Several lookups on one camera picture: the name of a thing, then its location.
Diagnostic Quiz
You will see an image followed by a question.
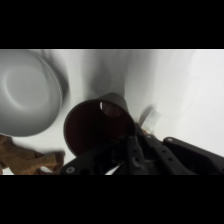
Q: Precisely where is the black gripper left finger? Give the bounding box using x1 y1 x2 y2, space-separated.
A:
59 133 148 176

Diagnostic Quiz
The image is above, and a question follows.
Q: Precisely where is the brown plush animal toy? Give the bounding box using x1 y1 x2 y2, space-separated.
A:
0 134 66 176

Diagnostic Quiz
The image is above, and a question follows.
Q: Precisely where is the brown cup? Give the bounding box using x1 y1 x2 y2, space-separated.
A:
62 91 138 158

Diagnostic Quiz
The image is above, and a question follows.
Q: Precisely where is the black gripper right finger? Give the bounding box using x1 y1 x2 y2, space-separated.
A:
133 122 224 176

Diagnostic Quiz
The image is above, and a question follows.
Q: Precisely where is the grey bowl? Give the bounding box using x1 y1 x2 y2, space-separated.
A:
0 49 64 138

